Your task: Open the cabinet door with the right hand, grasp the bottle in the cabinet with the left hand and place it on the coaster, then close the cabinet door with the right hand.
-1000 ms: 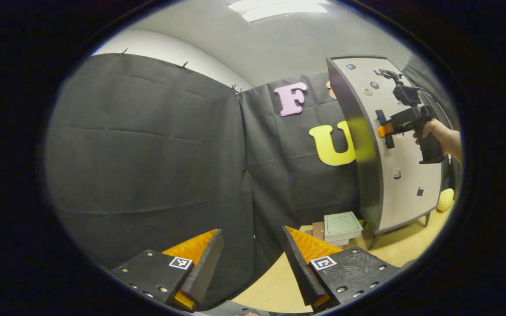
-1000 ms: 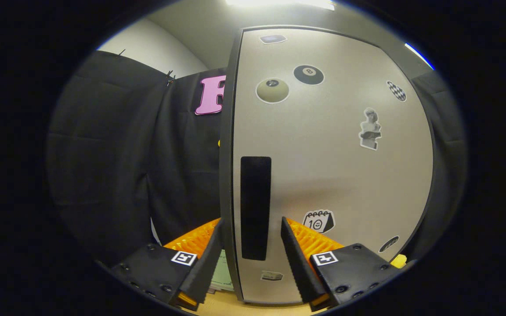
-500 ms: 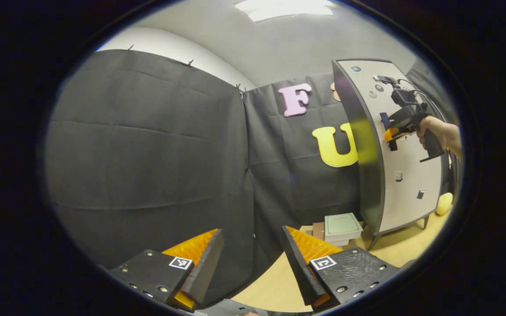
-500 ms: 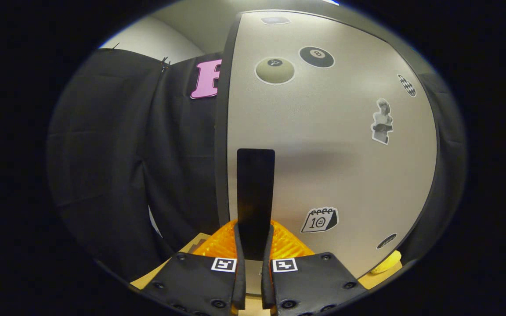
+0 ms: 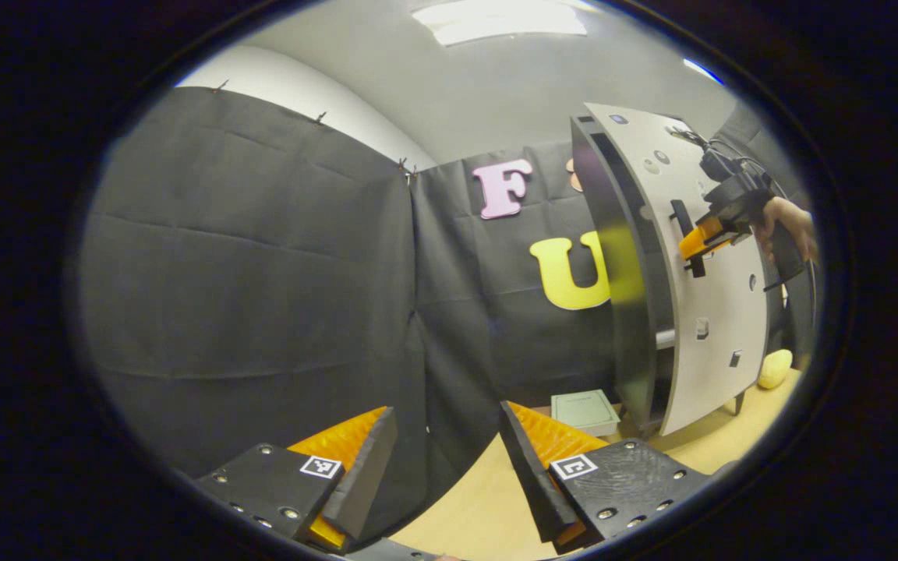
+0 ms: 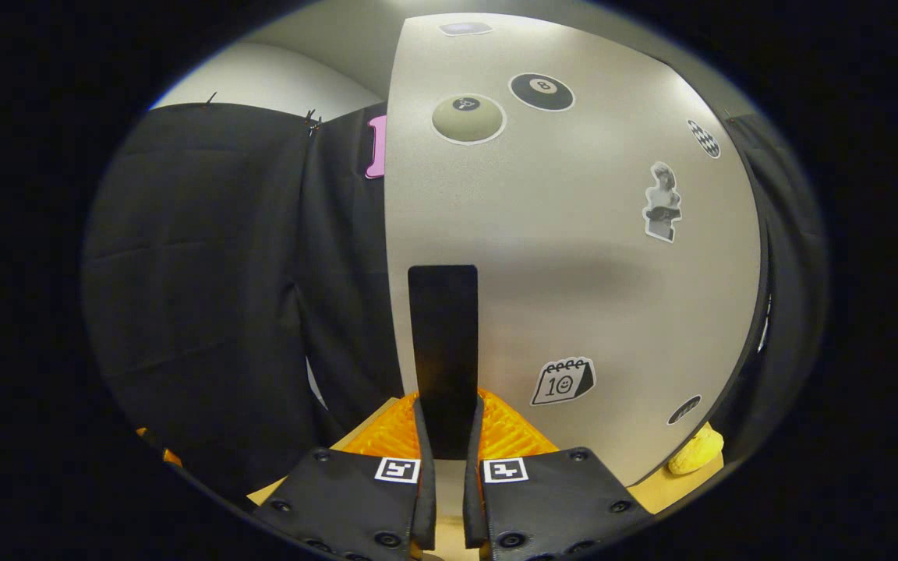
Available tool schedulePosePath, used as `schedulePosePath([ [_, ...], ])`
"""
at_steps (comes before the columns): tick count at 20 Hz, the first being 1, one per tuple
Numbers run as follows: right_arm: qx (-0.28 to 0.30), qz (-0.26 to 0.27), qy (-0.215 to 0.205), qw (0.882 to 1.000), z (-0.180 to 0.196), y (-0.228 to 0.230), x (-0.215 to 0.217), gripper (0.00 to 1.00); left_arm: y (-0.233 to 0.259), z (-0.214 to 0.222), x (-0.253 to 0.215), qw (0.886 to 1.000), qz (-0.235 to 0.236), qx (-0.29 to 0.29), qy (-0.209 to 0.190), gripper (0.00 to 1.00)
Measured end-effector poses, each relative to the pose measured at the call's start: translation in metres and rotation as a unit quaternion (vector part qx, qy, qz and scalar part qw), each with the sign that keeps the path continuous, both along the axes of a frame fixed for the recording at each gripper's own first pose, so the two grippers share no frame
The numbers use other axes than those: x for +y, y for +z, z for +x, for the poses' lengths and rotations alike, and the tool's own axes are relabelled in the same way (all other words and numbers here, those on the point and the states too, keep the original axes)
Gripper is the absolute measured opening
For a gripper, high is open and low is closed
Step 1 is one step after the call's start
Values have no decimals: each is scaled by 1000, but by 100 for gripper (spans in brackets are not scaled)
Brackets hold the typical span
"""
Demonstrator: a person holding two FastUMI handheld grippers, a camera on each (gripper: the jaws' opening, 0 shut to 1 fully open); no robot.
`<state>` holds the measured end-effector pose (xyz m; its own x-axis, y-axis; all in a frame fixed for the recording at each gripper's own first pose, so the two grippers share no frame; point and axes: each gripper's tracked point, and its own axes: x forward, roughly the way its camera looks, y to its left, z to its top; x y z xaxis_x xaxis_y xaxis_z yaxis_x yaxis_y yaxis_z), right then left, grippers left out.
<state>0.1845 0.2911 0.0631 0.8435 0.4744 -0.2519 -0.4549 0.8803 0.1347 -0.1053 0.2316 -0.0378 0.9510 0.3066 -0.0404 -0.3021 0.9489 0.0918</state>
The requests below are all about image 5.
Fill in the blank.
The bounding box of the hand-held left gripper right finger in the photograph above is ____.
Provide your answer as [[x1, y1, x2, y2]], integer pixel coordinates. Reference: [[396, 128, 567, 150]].
[[498, 400, 711, 556]]

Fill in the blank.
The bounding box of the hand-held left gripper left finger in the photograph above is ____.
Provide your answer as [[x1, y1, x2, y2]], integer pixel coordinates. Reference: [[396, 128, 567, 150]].
[[193, 405, 399, 554]]

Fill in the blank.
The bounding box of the light grey cabinet door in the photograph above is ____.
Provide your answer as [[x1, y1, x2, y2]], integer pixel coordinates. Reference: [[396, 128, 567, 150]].
[[583, 101, 769, 437]]

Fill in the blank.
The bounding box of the dark grey cabinet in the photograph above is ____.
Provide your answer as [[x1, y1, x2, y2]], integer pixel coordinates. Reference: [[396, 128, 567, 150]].
[[570, 114, 748, 437]]

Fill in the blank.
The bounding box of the yellow lemon-shaped object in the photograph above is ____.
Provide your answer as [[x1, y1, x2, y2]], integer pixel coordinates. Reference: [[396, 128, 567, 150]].
[[757, 348, 794, 390]]

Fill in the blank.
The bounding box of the black door handle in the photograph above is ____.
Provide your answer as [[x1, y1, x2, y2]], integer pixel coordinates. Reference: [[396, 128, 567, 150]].
[[669, 199, 707, 278]]

